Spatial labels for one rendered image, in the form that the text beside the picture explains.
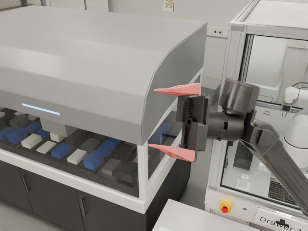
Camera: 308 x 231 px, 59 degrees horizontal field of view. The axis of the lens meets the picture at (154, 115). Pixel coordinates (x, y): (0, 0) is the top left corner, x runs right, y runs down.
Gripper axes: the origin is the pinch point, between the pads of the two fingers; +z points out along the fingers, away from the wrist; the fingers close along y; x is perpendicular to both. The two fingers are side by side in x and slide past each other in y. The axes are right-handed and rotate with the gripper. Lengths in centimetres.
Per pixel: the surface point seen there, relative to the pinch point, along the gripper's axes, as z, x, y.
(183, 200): -164, 187, 75
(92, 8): -111, 410, -187
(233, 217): -122, 85, 56
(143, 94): -42, 80, -14
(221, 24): -284, 280, -174
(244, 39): -71, 44, -42
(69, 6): -76, 419, -182
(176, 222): -88, 101, 61
